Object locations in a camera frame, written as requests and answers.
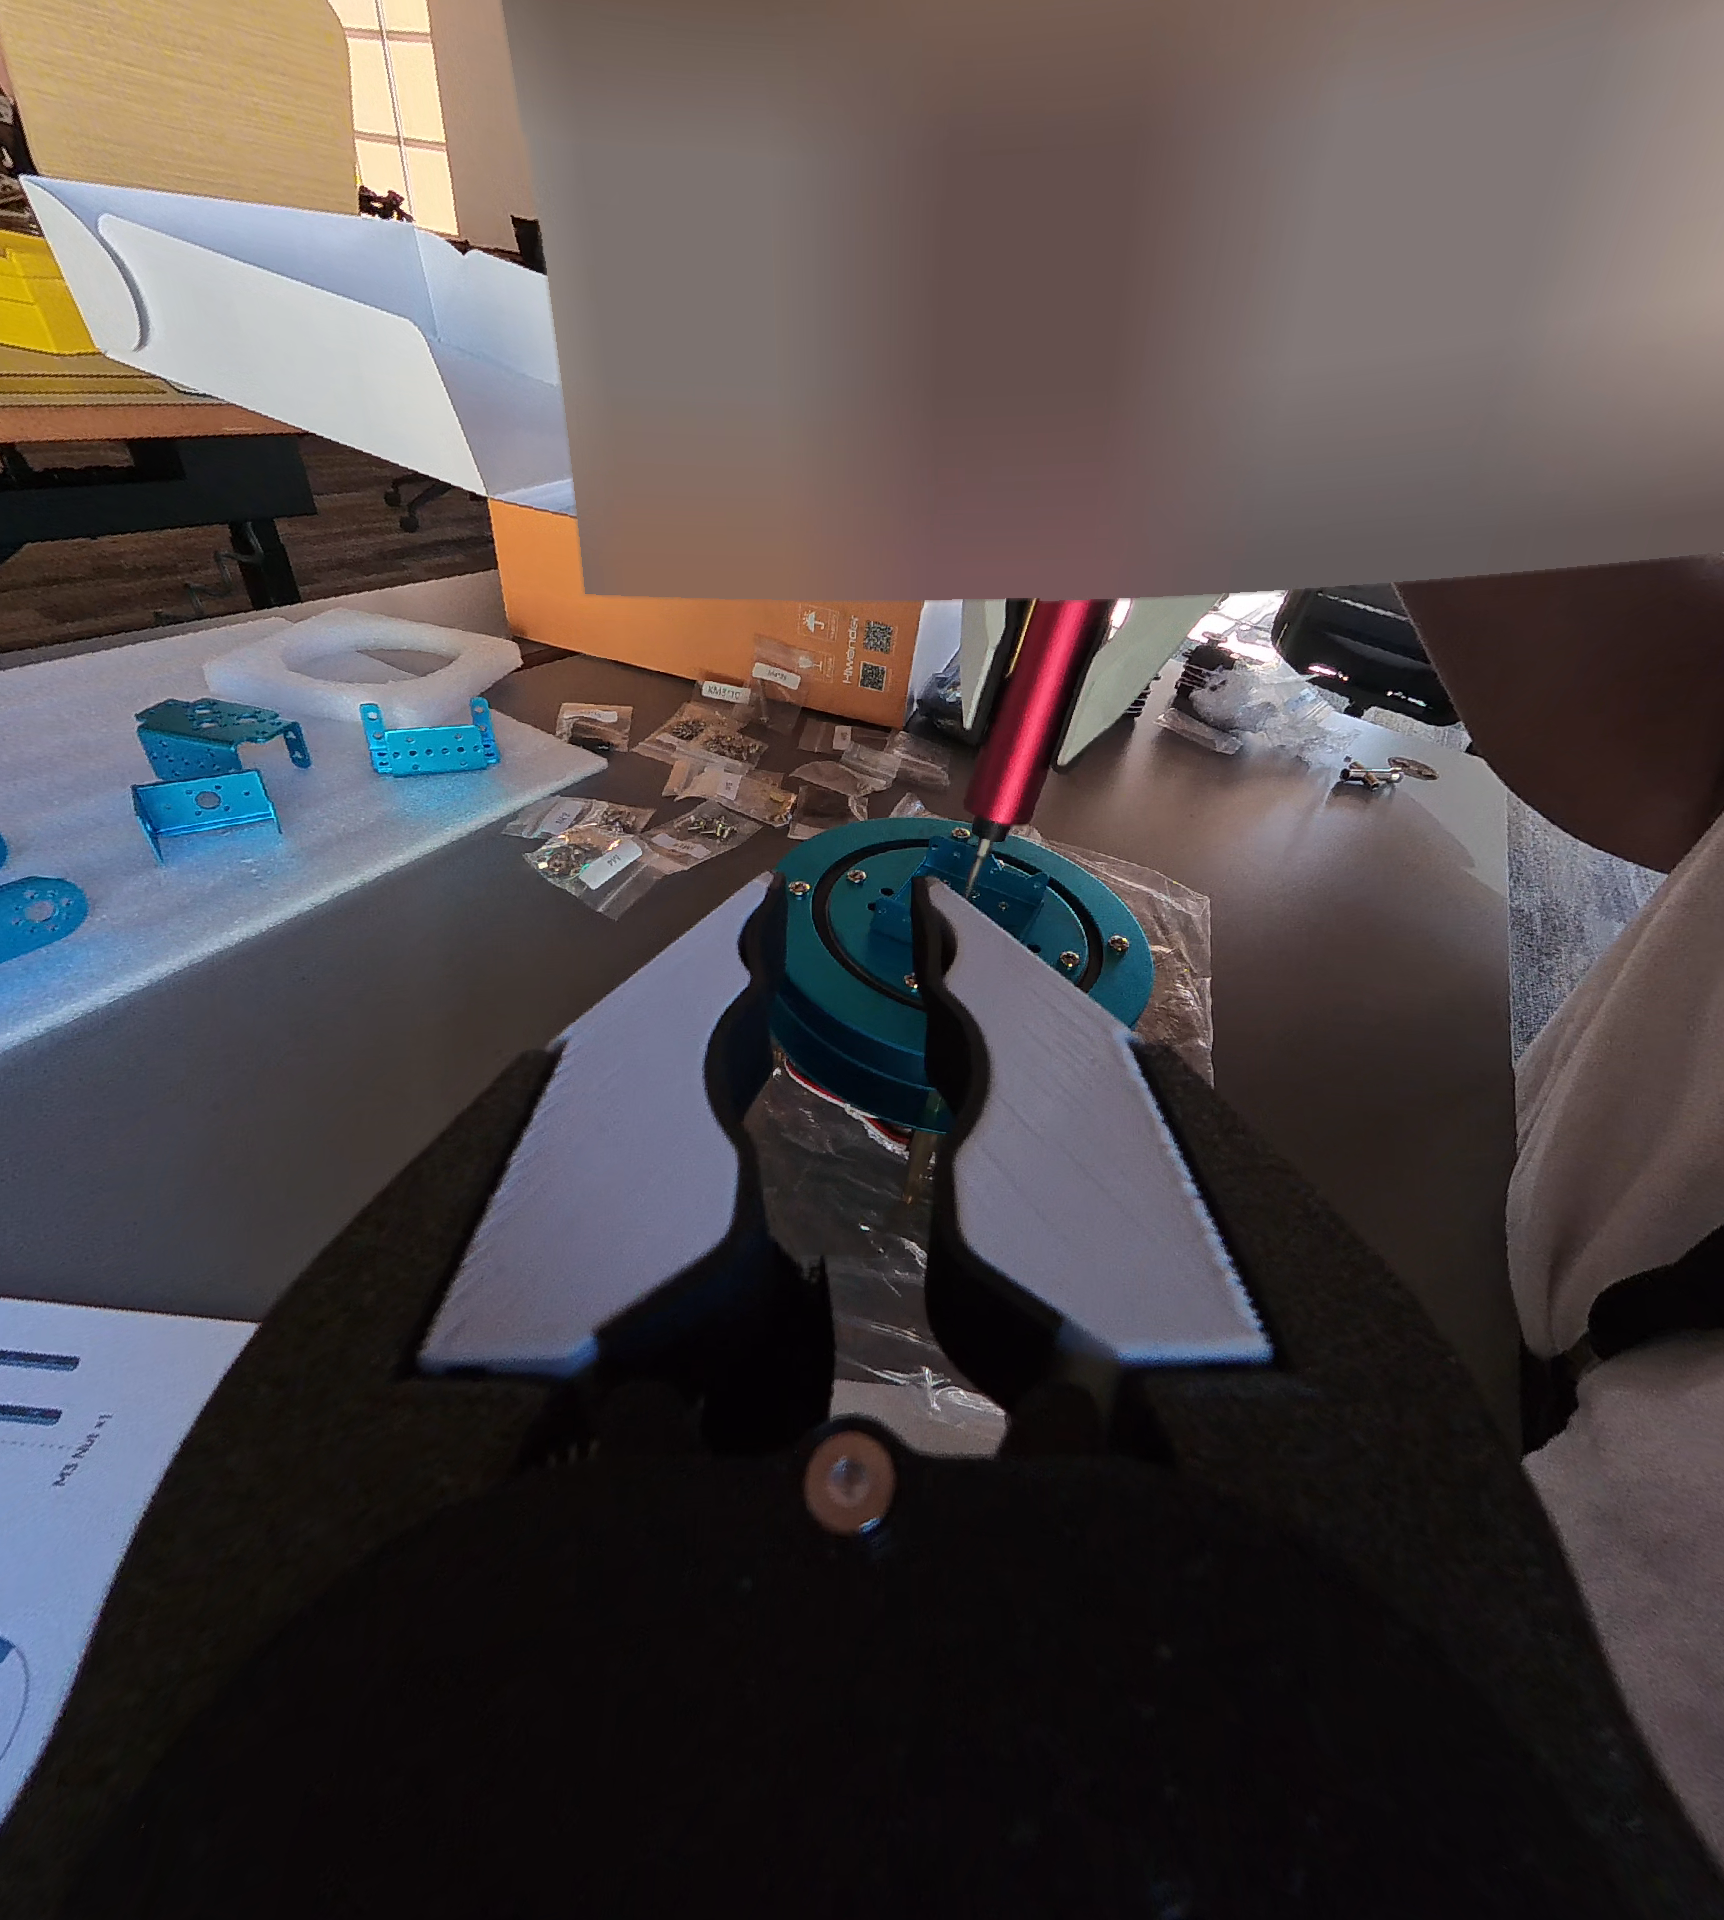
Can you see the small blue U bracket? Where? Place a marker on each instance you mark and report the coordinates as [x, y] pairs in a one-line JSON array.
[[1011, 884]]

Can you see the large clear plastic bag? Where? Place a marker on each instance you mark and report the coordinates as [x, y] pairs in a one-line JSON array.
[[1176, 976]]

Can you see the white instruction booklet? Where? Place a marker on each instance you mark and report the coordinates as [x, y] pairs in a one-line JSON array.
[[84, 1426]]

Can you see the black office chair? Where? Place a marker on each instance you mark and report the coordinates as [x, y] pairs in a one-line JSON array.
[[1358, 651]]

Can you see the pile of labelled screw bags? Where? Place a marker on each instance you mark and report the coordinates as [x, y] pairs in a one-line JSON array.
[[697, 780]]

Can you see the grey desk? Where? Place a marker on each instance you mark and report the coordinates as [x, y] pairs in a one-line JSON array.
[[352, 1125]]

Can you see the wood-edged office desk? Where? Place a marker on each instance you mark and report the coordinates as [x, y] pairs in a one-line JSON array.
[[84, 430]]

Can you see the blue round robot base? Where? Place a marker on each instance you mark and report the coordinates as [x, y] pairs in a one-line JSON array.
[[831, 961]]

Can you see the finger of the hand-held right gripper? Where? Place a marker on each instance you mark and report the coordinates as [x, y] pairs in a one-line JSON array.
[[1140, 645], [985, 659]]

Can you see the orange cardboard box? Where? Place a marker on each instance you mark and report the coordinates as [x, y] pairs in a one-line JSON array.
[[352, 347]]

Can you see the red electric screwdriver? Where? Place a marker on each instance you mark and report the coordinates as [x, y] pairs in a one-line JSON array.
[[1042, 704]]

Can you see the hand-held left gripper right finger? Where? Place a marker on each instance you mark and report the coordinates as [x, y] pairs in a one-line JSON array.
[[1086, 1185]]

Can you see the small metal parts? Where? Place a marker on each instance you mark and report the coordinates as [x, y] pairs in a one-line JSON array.
[[1388, 772]]

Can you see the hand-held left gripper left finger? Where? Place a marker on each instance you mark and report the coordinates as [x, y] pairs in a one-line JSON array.
[[592, 1185]]

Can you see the white foam sheet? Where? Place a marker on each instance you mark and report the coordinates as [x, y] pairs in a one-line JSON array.
[[275, 931]]

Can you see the clear plastic wrapper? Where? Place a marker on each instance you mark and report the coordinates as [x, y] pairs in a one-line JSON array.
[[1251, 712]]

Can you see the blue wide U bracket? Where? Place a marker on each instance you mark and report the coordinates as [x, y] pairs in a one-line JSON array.
[[204, 727]]

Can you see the person's right forearm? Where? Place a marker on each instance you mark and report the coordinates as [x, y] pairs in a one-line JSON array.
[[1597, 704]]

